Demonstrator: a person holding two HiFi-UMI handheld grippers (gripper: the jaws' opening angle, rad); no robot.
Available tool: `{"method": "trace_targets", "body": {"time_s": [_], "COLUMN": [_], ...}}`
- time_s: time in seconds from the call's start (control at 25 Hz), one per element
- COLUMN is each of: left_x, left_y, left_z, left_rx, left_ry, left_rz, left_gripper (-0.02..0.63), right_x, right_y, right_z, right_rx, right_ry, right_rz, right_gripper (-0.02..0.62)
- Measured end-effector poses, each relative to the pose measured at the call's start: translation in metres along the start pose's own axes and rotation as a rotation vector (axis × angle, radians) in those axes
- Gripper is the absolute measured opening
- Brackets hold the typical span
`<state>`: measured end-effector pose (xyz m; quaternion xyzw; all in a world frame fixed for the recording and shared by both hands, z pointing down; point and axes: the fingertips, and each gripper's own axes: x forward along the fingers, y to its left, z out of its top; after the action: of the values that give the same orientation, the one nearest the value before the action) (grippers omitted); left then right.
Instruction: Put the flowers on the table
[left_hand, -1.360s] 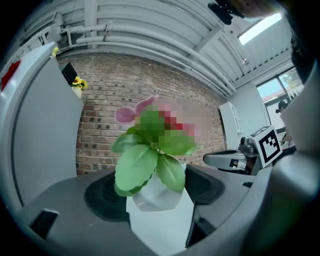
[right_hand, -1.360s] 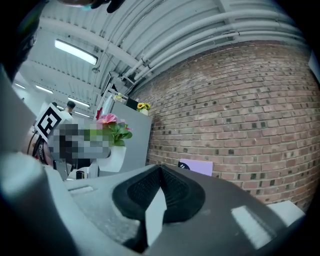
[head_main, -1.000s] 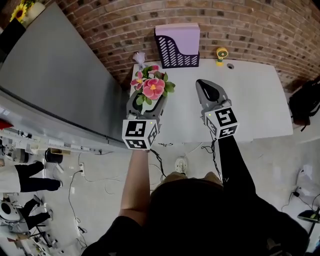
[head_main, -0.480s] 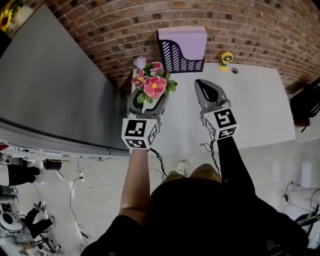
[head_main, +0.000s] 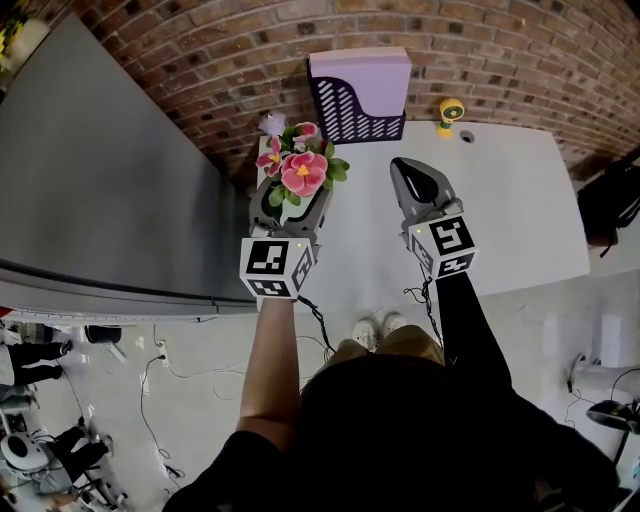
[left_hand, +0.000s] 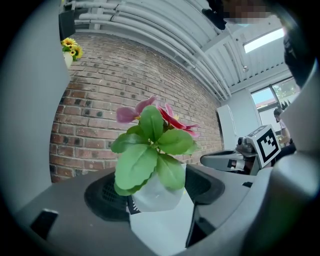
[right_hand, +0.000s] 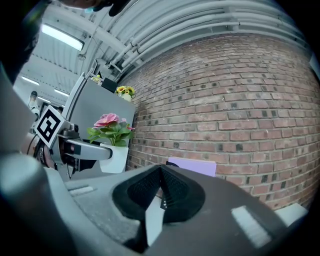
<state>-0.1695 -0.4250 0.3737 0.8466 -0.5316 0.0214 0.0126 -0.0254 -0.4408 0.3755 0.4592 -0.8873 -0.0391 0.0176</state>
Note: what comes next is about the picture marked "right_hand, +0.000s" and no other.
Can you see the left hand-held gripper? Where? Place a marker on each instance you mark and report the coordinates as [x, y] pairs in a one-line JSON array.
[[48, 126]]

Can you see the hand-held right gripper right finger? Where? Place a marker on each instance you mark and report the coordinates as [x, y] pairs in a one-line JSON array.
[[225, 212]]

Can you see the black box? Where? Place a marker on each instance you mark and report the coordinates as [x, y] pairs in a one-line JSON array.
[[109, 85]]

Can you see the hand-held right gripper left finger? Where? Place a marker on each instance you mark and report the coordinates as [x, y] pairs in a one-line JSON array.
[[100, 200]]

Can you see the person's left forearm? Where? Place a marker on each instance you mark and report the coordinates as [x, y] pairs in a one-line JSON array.
[[32, 147]]

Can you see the person's black shirt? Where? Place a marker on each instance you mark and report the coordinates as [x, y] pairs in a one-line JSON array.
[[17, 37]]

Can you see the pink flowers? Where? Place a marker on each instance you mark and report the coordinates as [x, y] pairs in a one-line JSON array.
[[115, 132]]

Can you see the person's head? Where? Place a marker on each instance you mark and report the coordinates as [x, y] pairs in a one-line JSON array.
[[80, 3]]

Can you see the ceiling strip light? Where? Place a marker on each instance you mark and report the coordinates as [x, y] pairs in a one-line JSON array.
[[30, 80], [61, 92], [62, 37]]

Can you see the purple and black file holder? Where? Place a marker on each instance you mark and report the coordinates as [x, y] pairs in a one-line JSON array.
[[192, 166]]

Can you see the small sunflower pot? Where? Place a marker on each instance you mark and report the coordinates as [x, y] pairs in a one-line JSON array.
[[125, 91]]

